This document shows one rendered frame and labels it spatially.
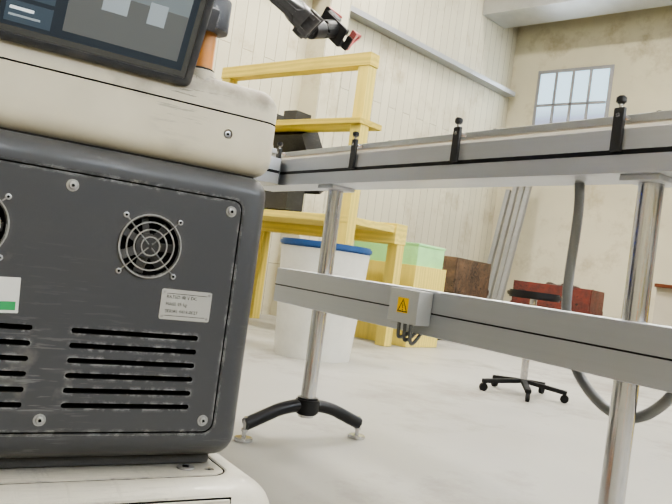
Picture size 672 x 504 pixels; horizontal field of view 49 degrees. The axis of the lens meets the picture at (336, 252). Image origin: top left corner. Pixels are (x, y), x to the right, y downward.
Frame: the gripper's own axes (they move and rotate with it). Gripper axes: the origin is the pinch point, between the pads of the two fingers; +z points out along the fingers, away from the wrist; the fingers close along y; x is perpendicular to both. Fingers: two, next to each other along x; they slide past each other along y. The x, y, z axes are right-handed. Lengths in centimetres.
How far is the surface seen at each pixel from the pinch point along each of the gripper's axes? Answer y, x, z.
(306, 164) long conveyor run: 19.0, -41.0, -12.2
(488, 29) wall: -247, -220, 757
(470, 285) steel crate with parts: 22, -316, 432
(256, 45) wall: -274, -243, 337
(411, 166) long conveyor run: 56, -2, -30
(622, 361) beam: 127, 21, -63
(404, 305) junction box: 84, -22, -48
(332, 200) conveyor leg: 36, -40, -16
